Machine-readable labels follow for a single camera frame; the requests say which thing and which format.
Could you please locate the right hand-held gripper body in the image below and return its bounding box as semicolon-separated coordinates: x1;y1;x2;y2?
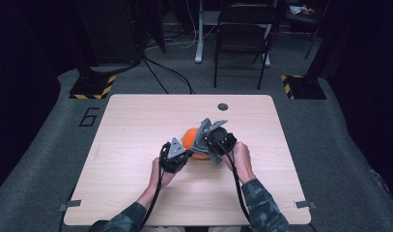
203;119;239;158

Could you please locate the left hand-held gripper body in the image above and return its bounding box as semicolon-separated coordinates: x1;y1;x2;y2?
158;136;194;175

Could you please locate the orange plush toy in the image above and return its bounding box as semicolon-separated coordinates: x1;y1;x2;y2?
180;127;213;161

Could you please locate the grey fluffy towel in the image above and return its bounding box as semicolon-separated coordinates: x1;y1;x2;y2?
189;117;225;165

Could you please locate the person's left hand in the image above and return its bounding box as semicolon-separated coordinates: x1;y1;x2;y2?
149;157;182;190

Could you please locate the person's right hand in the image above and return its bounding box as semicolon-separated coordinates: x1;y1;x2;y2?
220;141;257;186

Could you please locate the person's right leg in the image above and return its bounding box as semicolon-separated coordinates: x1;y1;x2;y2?
206;225;244;232

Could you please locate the black tape floor marking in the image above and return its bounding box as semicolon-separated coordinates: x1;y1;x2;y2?
78;107;100;128

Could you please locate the black stand striped base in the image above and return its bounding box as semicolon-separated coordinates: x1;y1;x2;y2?
69;72;117;101
279;73;328;101

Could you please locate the white desk leg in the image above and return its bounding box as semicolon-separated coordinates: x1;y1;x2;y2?
193;0;206;65

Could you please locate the black folding chair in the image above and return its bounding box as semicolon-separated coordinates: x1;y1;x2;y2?
212;1;281;91

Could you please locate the black equipment case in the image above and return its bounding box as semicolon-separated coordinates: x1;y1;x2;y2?
73;0;144;66

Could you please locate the dark curtain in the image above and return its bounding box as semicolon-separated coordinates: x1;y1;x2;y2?
0;0;98;197
313;0;393;197

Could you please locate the white and orange object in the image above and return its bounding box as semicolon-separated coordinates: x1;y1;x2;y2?
288;4;316;16

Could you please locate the left hand-held gripper cable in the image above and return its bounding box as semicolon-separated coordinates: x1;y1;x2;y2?
140;142;172;228

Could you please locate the hand-held gripper cable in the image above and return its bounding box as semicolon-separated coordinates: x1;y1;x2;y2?
140;142;172;228
215;140;252;226

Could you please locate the right hand-held gripper cable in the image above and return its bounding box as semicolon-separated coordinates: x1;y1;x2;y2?
215;140;252;226

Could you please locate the black floor cable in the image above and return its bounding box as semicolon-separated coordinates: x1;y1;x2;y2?
145;57;196;96
141;57;170;96

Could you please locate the white floor cable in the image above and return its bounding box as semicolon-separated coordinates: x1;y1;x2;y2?
145;0;218;51

